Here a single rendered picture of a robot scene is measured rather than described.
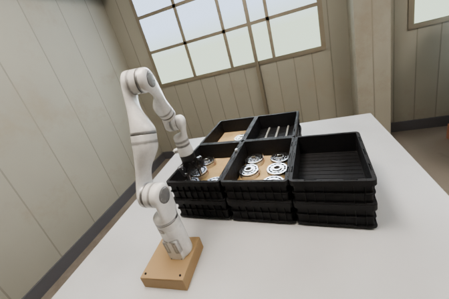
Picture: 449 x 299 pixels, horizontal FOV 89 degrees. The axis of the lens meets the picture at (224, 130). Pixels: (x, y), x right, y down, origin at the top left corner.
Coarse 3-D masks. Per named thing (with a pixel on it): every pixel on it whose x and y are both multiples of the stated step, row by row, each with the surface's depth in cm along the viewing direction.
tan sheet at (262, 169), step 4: (264, 156) 133; (268, 156) 131; (268, 160) 127; (264, 164) 125; (268, 164) 124; (260, 168) 122; (264, 168) 121; (260, 172) 119; (264, 172) 118; (260, 176) 115; (264, 176) 114
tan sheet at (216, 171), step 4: (216, 160) 143; (220, 160) 142; (224, 160) 140; (228, 160) 139; (216, 164) 138; (220, 164) 137; (224, 164) 136; (212, 168) 135; (216, 168) 134; (220, 168) 133; (208, 172) 132; (212, 172) 131; (216, 172) 130; (220, 172) 129; (208, 176) 128; (212, 176) 127; (216, 176) 126
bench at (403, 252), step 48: (192, 144) 213; (384, 144) 135; (384, 192) 102; (432, 192) 96; (144, 240) 113; (240, 240) 98; (288, 240) 92; (336, 240) 87; (384, 240) 82; (432, 240) 78; (96, 288) 95; (144, 288) 89; (192, 288) 84; (240, 288) 80; (288, 288) 76; (336, 288) 72; (384, 288) 69; (432, 288) 66
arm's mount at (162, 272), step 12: (192, 240) 97; (156, 252) 97; (192, 252) 92; (156, 264) 91; (168, 264) 90; (180, 264) 88; (192, 264) 90; (144, 276) 88; (156, 276) 86; (168, 276) 85; (180, 276) 83; (168, 288) 86; (180, 288) 84
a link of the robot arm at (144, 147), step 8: (136, 136) 80; (144, 136) 80; (152, 136) 82; (136, 144) 80; (144, 144) 80; (152, 144) 82; (136, 152) 81; (144, 152) 81; (152, 152) 83; (136, 160) 81; (144, 160) 82; (152, 160) 85; (136, 168) 82; (144, 168) 83; (136, 176) 82; (144, 176) 84; (136, 184) 82; (144, 184) 84; (136, 192) 82
